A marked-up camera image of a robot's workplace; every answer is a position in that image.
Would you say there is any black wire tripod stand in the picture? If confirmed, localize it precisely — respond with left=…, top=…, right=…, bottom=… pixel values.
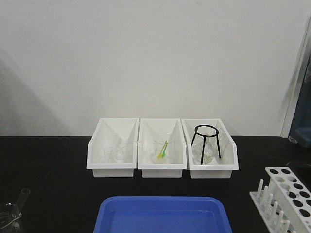
left=191, top=124, right=221, bottom=159

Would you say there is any glass flask in right bin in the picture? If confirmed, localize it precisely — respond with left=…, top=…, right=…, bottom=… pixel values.
left=192, top=135, right=216, bottom=165

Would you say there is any white middle storage bin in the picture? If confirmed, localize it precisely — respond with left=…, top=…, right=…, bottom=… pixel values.
left=138, top=118, right=187, bottom=178

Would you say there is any glassware in left bin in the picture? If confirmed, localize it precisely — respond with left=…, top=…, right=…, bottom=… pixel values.
left=101, top=139, right=129, bottom=163

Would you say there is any glass beaker in middle bin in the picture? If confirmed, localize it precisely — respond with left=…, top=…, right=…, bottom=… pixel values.
left=151, top=133, right=173, bottom=164

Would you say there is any white test tube rack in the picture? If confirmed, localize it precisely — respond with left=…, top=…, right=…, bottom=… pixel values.
left=249, top=167, right=311, bottom=233

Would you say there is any clear glass test tube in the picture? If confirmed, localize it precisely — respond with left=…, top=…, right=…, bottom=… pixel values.
left=11, top=188, right=31, bottom=219

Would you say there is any green plastic spatula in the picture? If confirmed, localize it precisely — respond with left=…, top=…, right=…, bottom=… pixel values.
left=161, top=143, right=168, bottom=157

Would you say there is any blue plastic tray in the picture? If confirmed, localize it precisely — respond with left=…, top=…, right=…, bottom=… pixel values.
left=94, top=196, right=232, bottom=233

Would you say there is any white storage bin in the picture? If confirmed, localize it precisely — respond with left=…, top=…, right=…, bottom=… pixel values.
left=86, top=118, right=140, bottom=178
left=138, top=118, right=187, bottom=178
left=181, top=118, right=239, bottom=179

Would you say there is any white left storage bin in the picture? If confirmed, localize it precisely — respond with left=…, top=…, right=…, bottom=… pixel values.
left=86, top=118, right=140, bottom=178

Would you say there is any white right storage bin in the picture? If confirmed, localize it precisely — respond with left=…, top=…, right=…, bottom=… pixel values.
left=181, top=118, right=239, bottom=179

